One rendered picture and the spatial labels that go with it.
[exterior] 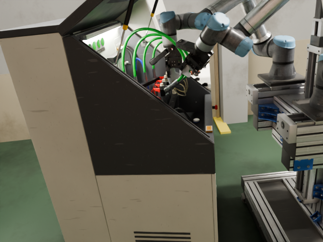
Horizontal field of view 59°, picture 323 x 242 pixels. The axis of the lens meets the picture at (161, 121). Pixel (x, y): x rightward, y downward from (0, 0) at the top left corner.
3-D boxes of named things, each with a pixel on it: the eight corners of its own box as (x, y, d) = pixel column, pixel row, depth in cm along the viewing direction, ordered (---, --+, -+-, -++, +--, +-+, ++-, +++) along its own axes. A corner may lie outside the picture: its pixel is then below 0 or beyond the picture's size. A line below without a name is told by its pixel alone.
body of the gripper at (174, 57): (181, 68, 144) (179, 44, 139) (164, 70, 145) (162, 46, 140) (182, 65, 151) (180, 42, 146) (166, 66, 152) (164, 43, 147)
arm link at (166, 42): (160, 37, 139) (163, 34, 146) (161, 46, 141) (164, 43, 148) (176, 35, 137) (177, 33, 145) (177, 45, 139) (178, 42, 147)
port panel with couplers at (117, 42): (127, 90, 176) (118, 39, 163) (122, 90, 176) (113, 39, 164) (132, 84, 187) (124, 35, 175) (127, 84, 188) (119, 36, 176)
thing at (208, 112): (215, 169, 134) (214, 139, 127) (205, 169, 134) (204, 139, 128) (212, 116, 189) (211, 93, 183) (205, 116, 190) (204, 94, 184)
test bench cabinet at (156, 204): (220, 291, 161) (215, 174, 130) (121, 285, 171) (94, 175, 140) (216, 206, 224) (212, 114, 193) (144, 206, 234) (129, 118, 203)
